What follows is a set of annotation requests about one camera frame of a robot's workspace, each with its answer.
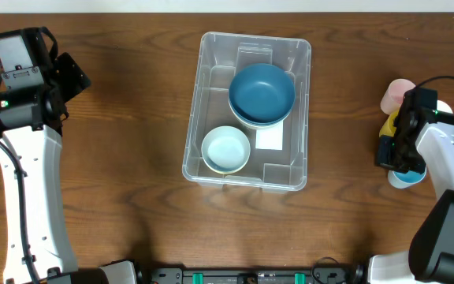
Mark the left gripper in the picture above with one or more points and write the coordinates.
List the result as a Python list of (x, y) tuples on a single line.
[(71, 75)]

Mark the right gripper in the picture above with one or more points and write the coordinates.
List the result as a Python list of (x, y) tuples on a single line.
[(387, 156)]

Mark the light blue plastic cup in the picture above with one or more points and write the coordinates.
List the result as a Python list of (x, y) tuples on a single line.
[(404, 180)]

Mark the large cream bowl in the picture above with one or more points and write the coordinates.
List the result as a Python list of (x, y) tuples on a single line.
[(258, 126)]

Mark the dark blue bowl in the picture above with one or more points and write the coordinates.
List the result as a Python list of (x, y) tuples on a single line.
[(262, 81), (262, 111)]

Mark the small grey bowl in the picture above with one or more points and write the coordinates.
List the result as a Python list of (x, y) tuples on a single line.
[(226, 146)]

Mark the small white bowl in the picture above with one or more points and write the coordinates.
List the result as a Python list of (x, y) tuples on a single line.
[(224, 170)]

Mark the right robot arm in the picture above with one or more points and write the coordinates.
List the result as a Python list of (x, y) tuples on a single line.
[(423, 143)]

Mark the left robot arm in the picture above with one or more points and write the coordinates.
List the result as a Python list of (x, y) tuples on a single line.
[(36, 82)]

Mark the yellow cup left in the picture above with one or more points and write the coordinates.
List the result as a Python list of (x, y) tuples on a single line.
[(389, 129)]

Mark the pink plastic cup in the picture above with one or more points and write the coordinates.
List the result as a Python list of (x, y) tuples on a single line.
[(394, 95)]

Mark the cream plastic cup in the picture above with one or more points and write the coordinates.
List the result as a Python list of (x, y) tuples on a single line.
[(443, 107)]

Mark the white label in bin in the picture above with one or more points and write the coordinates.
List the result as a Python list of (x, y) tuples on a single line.
[(270, 138)]

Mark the clear plastic storage bin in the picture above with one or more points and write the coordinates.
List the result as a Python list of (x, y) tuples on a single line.
[(221, 57)]

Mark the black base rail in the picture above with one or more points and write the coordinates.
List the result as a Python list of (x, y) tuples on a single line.
[(320, 274)]

